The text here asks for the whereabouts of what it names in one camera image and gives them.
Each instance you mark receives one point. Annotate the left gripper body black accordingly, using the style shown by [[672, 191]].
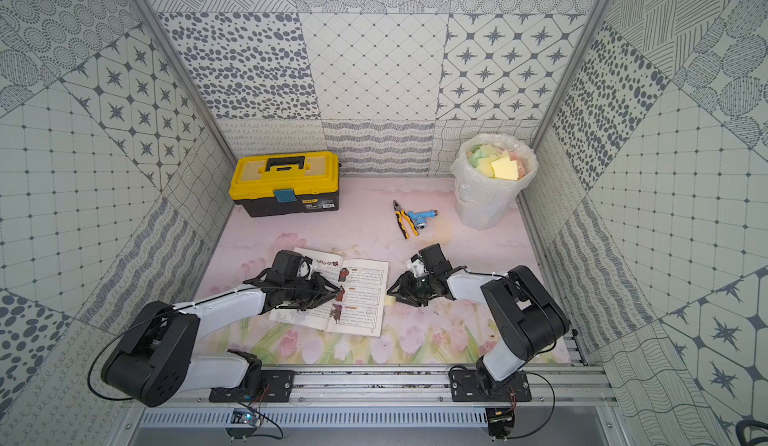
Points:
[[315, 290]]

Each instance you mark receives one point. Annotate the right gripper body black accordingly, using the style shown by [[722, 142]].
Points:
[[417, 290]]

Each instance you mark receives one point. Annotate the illustrated story book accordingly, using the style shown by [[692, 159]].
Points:
[[358, 304]]

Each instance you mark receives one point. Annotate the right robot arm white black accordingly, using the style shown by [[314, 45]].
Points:
[[527, 317]]

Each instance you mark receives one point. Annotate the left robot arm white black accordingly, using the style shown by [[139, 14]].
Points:
[[155, 357]]

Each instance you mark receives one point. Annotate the pile of discarded sticky notes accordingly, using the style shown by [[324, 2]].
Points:
[[481, 157]]

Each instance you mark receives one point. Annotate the yellow black pliers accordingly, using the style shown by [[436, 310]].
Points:
[[405, 223]]

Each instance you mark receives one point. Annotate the yellow black toolbox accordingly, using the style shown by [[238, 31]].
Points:
[[276, 185]]

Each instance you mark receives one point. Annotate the left controller board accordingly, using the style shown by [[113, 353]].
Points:
[[243, 424]]

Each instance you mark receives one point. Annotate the controller board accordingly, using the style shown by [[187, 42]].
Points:
[[500, 422], [243, 424]]

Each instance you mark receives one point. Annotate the white bin with plastic bag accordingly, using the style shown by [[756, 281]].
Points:
[[482, 202]]

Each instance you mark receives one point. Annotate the right controller board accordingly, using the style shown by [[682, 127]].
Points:
[[500, 422]]

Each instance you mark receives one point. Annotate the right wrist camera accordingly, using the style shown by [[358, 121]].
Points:
[[416, 266]]

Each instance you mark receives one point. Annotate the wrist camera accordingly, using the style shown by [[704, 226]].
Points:
[[306, 268], [416, 266]]

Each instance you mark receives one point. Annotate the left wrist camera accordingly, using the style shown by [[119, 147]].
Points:
[[306, 268]]

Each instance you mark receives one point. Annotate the blue handled tool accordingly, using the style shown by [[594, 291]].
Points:
[[419, 219]]

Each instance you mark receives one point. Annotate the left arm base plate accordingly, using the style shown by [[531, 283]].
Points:
[[268, 386]]

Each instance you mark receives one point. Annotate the aluminium mounting rail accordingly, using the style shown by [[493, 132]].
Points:
[[411, 386]]

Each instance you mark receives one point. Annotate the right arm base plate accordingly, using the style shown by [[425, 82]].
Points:
[[469, 385]]

